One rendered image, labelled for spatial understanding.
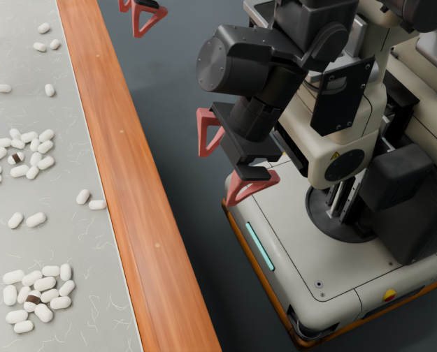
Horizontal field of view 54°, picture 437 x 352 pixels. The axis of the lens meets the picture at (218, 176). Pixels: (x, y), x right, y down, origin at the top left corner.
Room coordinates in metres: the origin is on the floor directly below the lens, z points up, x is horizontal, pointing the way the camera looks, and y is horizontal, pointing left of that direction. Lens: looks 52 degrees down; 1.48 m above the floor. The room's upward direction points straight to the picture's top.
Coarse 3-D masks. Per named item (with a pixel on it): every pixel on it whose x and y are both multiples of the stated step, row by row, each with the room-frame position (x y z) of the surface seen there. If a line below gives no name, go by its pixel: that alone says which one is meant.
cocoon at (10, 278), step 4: (8, 272) 0.34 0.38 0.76; (12, 272) 0.34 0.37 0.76; (16, 272) 0.34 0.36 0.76; (20, 272) 0.34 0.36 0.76; (4, 276) 0.33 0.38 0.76; (8, 276) 0.33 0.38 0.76; (12, 276) 0.33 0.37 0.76; (16, 276) 0.33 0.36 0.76; (20, 276) 0.33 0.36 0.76; (4, 280) 0.32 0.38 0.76; (8, 280) 0.32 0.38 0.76; (12, 280) 0.32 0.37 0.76; (16, 280) 0.32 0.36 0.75; (20, 280) 0.33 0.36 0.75
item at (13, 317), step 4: (12, 312) 0.26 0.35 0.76; (16, 312) 0.26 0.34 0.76; (20, 312) 0.26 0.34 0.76; (24, 312) 0.26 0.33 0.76; (8, 316) 0.26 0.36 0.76; (12, 316) 0.26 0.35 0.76; (16, 316) 0.26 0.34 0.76; (20, 316) 0.26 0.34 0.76; (24, 316) 0.26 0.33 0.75; (8, 320) 0.25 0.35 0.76; (12, 320) 0.25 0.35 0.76; (16, 320) 0.25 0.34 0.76; (20, 320) 0.25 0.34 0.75; (24, 320) 0.25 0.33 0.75
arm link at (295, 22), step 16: (288, 0) 0.43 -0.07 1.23; (304, 0) 0.39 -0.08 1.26; (320, 0) 0.38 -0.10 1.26; (336, 0) 0.39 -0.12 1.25; (352, 0) 0.40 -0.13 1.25; (288, 16) 0.41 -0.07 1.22; (304, 16) 0.39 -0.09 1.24; (320, 16) 0.38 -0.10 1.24; (336, 16) 0.39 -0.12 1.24; (352, 16) 0.40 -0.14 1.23; (288, 32) 0.41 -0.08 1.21; (304, 32) 0.38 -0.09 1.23; (304, 48) 0.38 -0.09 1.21
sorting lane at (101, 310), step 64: (0, 0) 1.29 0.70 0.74; (0, 64) 0.96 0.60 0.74; (64, 64) 0.96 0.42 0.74; (0, 128) 0.72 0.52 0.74; (64, 128) 0.72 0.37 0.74; (0, 192) 0.53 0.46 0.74; (64, 192) 0.53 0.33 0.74; (0, 256) 0.38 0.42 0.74; (64, 256) 0.38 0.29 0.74; (0, 320) 0.26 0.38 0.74; (64, 320) 0.26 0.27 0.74; (128, 320) 0.26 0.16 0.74
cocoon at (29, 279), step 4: (32, 272) 0.34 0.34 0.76; (36, 272) 0.34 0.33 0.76; (40, 272) 0.34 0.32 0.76; (24, 276) 0.33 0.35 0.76; (28, 276) 0.33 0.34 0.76; (32, 276) 0.33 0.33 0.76; (36, 276) 0.33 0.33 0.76; (40, 276) 0.33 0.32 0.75; (24, 280) 0.32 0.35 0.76; (28, 280) 0.32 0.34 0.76; (32, 280) 0.32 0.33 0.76; (36, 280) 0.32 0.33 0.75; (24, 284) 0.32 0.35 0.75; (28, 284) 0.32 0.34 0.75
